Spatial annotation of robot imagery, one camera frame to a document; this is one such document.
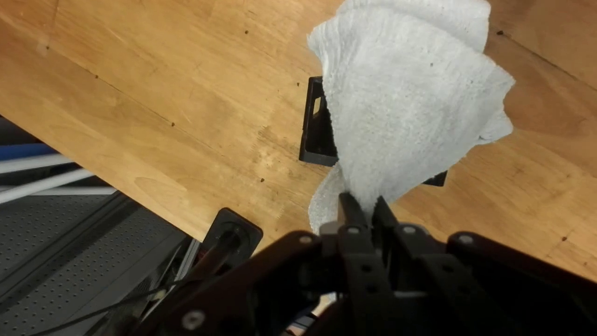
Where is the black perforated square cup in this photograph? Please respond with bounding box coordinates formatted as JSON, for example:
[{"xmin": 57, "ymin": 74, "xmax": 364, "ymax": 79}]
[{"xmin": 299, "ymin": 74, "xmax": 450, "ymax": 188}]

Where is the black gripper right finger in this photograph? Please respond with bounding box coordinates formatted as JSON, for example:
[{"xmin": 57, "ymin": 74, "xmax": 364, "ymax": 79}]
[{"xmin": 372, "ymin": 195, "xmax": 597, "ymax": 336}]

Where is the black stand pole with base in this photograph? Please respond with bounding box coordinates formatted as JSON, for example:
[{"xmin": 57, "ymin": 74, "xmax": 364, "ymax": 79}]
[{"xmin": 105, "ymin": 206, "xmax": 265, "ymax": 336}]

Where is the white leaning pole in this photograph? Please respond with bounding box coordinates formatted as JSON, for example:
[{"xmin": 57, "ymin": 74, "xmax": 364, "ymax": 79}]
[{"xmin": 0, "ymin": 152, "xmax": 96, "ymax": 204}]

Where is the white terry cloth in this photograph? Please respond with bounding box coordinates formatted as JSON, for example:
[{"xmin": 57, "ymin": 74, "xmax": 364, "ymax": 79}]
[{"xmin": 307, "ymin": 0, "xmax": 517, "ymax": 234}]

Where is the blue leaning board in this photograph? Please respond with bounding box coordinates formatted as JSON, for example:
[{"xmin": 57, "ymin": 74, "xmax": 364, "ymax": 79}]
[{"xmin": 0, "ymin": 141, "xmax": 55, "ymax": 160}]

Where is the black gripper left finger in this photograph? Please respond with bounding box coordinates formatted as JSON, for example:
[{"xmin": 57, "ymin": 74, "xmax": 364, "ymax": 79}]
[{"xmin": 137, "ymin": 189, "xmax": 390, "ymax": 336}]

